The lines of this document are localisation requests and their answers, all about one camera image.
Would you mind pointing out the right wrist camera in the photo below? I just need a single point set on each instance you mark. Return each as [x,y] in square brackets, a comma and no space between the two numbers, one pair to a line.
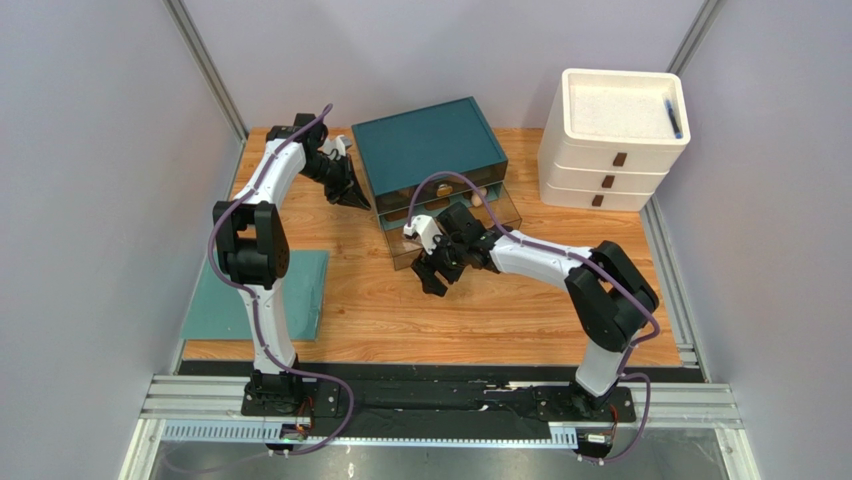
[425,230]

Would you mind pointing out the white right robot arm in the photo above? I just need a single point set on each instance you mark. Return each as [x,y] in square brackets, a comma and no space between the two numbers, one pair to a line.
[612,299]

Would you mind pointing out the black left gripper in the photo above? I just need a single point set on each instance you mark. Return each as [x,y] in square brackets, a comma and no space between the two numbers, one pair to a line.
[348,190]

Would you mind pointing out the round beige makeup sponge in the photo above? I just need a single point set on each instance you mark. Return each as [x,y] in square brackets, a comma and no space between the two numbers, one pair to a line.
[478,198]

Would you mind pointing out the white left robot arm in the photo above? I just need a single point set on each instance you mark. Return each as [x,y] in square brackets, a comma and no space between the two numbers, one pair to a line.
[248,249]

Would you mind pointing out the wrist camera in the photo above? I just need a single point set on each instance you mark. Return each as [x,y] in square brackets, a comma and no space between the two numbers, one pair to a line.
[425,230]
[336,147]

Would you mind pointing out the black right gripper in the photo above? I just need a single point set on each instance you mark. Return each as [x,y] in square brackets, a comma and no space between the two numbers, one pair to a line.
[443,257]

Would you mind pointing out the teal drawer cabinet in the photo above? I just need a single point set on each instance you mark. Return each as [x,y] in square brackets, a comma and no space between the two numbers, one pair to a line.
[455,134]

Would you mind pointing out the blue pen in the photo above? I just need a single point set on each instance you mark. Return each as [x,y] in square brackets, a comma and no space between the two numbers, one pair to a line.
[673,118]

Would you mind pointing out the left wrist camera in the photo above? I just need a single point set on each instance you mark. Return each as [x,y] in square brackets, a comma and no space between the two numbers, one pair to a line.
[336,147]

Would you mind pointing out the white three-drawer organizer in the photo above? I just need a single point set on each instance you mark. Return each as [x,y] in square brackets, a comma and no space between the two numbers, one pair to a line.
[608,142]

